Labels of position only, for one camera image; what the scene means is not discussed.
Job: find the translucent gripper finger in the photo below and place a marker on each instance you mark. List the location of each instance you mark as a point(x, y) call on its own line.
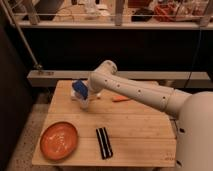
point(84, 103)

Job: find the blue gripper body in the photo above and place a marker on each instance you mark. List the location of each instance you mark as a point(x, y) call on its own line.
point(81, 89)

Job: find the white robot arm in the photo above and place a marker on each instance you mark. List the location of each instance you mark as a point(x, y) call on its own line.
point(194, 112)

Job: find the orange ceramic bowl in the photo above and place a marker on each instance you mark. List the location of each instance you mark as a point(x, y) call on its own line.
point(58, 141)

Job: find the orange carrot toy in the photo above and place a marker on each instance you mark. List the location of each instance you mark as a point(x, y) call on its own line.
point(120, 99)

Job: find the black striped cloth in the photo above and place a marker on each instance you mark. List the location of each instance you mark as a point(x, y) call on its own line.
point(104, 143)

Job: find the wooden table board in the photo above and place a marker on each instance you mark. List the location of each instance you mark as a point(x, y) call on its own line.
point(140, 136)

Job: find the black object on shelf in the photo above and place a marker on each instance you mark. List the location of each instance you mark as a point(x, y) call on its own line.
point(142, 15)

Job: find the metal diagonal pole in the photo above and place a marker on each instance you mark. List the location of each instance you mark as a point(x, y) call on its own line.
point(8, 10)

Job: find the red object on shelf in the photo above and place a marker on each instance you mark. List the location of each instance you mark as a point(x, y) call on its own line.
point(164, 13)

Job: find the grey metal shelf rail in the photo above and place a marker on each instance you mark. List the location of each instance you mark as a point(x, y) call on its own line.
point(49, 78)

